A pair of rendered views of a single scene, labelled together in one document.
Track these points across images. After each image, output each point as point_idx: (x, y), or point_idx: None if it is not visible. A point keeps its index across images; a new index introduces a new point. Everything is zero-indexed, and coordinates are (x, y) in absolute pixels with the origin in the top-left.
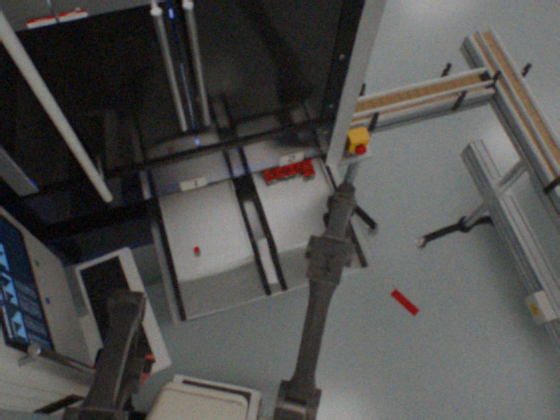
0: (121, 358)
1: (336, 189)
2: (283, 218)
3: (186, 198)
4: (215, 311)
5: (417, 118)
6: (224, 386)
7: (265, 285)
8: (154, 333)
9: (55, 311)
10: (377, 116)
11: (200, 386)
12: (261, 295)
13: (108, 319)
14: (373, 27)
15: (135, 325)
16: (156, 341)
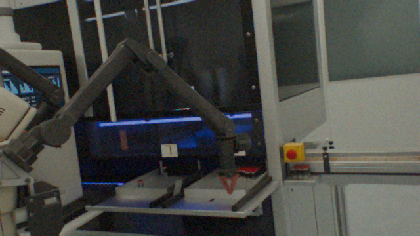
0: (12, 55)
1: (262, 182)
2: (210, 189)
3: (168, 177)
4: (112, 206)
5: (380, 175)
6: (52, 185)
7: (154, 200)
8: (73, 223)
9: (41, 159)
10: (324, 148)
11: (43, 183)
12: (147, 207)
13: (63, 209)
14: (261, 8)
15: (40, 82)
16: (69, 225)
